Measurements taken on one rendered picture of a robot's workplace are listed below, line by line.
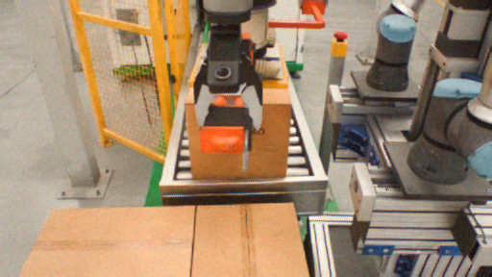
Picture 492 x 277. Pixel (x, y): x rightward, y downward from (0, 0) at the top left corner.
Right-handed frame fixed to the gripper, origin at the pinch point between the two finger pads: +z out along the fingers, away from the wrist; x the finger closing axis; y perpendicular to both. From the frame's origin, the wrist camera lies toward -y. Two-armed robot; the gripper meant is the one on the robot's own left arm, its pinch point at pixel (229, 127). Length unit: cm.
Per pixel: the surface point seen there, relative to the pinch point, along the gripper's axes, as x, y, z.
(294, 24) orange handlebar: -16, 64, 0
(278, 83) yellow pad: -10.4, 43.6, 11.3
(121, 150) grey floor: 97, 169, 126
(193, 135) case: 20, 67, 45
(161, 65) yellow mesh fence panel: 49, 135, 44
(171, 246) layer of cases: 25, 33, 71
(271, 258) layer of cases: -11, 30, 71
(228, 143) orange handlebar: -0.3, -5.6, -0.4
